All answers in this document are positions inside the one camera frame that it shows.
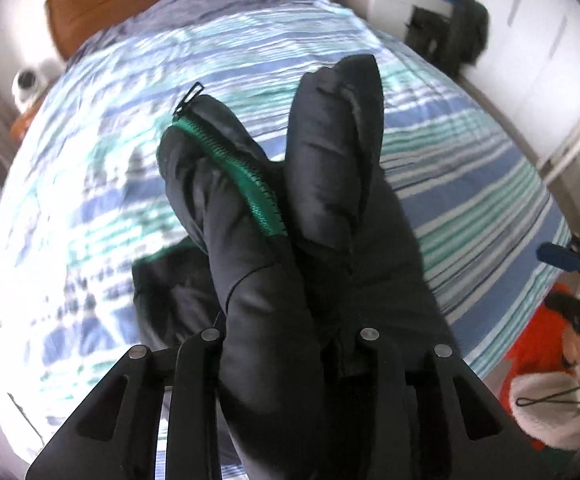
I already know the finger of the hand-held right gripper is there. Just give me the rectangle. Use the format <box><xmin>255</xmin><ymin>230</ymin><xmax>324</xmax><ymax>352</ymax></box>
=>
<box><xmin>538</xmin><ymin>241</ymin><xmax>580</xmax><ymax>272</ymax></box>

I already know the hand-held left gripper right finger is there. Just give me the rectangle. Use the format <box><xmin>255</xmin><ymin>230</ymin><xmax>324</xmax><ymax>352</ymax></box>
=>
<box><xmin>354</xmin><ymin>327</ymin><xmax>541</xmax><ymax>480</ymax></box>

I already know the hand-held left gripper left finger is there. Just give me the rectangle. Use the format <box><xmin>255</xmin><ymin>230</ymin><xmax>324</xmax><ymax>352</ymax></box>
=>
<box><xmin>25</xmin><ymin>329</ymin><xmax>227</xmax><ymax>480</ymax></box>

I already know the black puffer jacket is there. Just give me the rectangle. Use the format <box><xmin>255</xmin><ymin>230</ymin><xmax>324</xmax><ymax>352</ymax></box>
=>
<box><xmin>131</xmin><ymin>53</ymin><xmax>466</xmax><ymax>480</ymax></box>

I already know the blue striped bed blanket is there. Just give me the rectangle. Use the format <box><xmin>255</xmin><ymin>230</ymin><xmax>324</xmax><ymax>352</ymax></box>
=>
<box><xmin>0</xmin><ymin>0</ymin><xmax>574</xmax><ymax>467</ymax></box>

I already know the white wardrobe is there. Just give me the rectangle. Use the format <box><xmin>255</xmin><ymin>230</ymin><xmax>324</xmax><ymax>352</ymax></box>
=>
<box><xmin>470</xmin><ymin>0</ymin><xmax>580</xmax><ymax>173</ymax></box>

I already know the black backpack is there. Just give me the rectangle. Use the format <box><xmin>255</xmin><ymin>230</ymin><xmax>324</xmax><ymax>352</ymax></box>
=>
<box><xmin>404</xmin><ymin>0</ymin><xmax>491</xmax><ymax>77</ymax></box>

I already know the wooden nightstand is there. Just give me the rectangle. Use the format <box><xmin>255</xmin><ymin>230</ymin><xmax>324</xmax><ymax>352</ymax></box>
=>
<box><xmin>9</xmin><ymin>94</ymin><xmax>47</xmax><ymax>144</ymax></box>

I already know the grey blue pillow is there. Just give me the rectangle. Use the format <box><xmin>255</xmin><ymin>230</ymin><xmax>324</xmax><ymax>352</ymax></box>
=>
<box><xmin>67</xmin><ymin>0</ymin><xmax>321</xmax><ymax>59</ymax></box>

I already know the black cable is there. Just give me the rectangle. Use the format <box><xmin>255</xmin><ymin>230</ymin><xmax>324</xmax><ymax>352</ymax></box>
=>
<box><xmin>516</xmin><ymin>360</ymin><xmax>580</xmax><ymax>409</ymax></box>

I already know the thin floor cable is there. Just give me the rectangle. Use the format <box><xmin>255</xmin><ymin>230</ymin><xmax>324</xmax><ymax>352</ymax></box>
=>
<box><xmin>6</xmin><ymin>391</ymin><xmax>47</xmax><ymax>455</ymax></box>

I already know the white round camera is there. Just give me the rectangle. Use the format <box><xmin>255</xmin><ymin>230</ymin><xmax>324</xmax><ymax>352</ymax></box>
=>
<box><xmin>11</xmin><ymin>66</ymin><xmax>47</xmax><ymax>109</ymax></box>

